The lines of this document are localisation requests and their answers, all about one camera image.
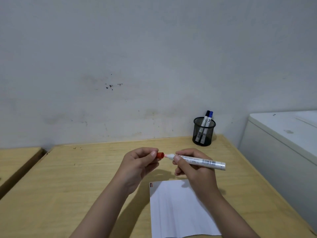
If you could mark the blue capped marker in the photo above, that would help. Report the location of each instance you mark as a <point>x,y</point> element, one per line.
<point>207,126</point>

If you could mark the white marker pen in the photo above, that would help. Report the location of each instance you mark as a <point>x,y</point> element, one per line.
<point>203,161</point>

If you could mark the person's left thumb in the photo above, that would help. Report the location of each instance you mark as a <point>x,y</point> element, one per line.
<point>149,156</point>

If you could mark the person's right forearm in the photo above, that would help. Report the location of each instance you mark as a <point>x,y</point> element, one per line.
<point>230,218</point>

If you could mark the wooden side table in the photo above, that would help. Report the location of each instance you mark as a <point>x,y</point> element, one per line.
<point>17,166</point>

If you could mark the white paper sheet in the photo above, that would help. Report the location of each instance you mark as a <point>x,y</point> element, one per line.
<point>177,210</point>

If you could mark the black capped marker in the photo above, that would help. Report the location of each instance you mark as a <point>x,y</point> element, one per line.
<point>203,123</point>

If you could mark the red marker cap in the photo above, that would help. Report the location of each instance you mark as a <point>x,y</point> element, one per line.
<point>160,155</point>

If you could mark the white cabinet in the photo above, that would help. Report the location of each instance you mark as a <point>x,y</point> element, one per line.
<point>282,156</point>

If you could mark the person's left forearm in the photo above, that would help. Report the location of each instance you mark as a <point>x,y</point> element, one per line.
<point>99,215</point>

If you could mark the person's right hand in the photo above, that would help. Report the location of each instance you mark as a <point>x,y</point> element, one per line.
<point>200,174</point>

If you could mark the person's left hand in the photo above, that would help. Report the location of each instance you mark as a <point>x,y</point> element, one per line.
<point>132,168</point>

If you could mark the black mesh pen holder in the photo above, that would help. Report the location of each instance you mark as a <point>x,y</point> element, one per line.
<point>203,132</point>

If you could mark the person's right thumb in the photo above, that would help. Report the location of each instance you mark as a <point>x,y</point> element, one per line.
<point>179,161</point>

